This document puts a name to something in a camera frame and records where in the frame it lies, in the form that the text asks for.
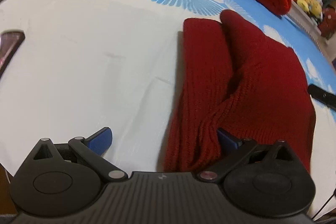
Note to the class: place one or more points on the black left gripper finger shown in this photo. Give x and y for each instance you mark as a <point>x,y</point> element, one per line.
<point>321,95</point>

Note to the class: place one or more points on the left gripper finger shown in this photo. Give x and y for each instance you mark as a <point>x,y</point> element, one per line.
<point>266,180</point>
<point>60,179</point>

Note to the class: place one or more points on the dark red knit sweater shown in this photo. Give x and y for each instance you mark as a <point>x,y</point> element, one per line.
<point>238,79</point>

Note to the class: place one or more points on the yellow plush toy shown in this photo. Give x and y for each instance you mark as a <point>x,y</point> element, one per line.
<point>312,8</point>

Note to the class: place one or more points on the blue and white bedsheet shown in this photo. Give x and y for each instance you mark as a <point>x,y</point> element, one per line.
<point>89,64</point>

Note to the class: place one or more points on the smartphone with lit screen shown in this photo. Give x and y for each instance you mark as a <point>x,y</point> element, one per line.
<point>11,40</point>

